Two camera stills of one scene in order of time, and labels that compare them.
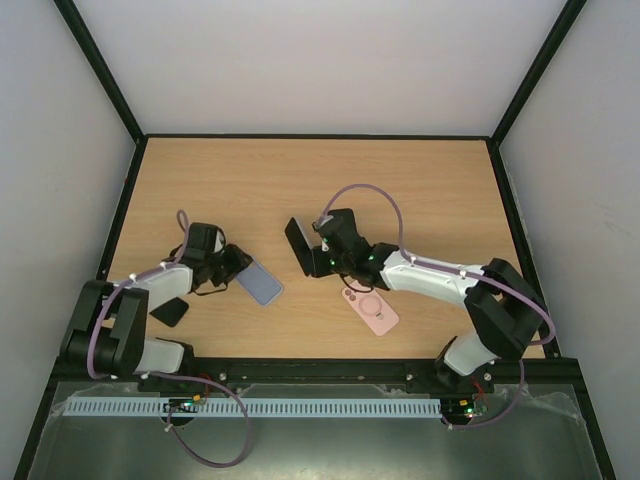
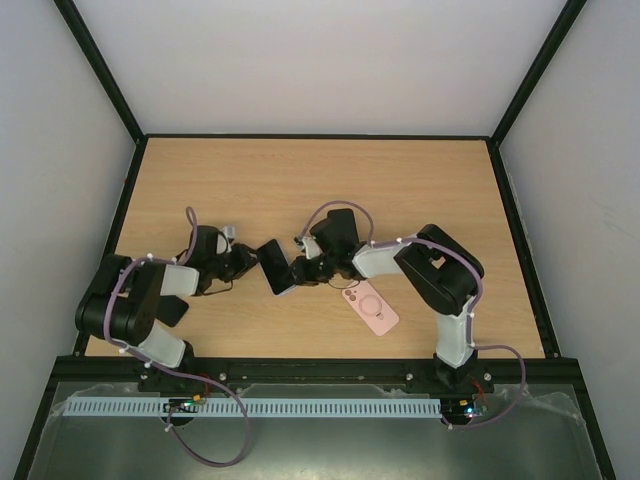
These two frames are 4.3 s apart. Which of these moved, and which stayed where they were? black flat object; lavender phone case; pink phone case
Moved: lavender phone case
Stayed: pink phone case; black flat object
